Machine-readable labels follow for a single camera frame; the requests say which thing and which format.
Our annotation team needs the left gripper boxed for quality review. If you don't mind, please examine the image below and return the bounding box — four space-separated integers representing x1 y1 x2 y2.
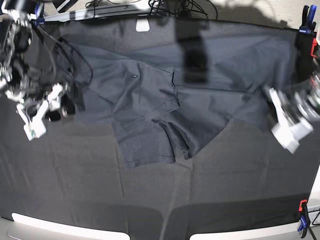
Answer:
264 84 318 125

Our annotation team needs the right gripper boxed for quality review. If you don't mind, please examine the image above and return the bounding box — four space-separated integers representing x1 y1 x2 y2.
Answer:
16 82 76 123

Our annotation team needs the dark grey t-shirt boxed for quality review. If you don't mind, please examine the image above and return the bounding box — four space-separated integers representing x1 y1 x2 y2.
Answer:
54 34 297 168

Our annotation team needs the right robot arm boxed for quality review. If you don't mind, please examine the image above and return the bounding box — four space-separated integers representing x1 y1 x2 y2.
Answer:
0 0 76 123

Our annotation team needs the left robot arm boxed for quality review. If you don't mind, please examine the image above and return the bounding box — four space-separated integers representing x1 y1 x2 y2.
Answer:
264 32 320 128

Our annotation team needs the red clamp far right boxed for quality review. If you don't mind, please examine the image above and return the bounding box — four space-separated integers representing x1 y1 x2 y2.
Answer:
310 38 320 58

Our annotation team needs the blue clamp far right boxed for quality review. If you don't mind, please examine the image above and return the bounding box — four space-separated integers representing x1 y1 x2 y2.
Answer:
299 4 317 35

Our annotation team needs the blue clamp far left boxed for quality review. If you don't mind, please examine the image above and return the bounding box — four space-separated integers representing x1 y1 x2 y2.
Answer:
33 0 45 26

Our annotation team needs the red blue clamp near right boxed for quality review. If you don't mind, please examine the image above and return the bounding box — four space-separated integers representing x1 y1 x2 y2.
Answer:
297 199 317 240

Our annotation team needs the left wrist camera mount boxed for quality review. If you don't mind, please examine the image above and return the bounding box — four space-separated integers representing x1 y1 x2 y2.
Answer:
271 92 314 154

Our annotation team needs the aluminium rail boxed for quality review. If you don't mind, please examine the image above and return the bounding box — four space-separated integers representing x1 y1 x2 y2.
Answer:
44 2 151 22

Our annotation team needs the black cable bundle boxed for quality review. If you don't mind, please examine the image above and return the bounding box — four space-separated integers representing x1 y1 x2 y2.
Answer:
84 0 218 20

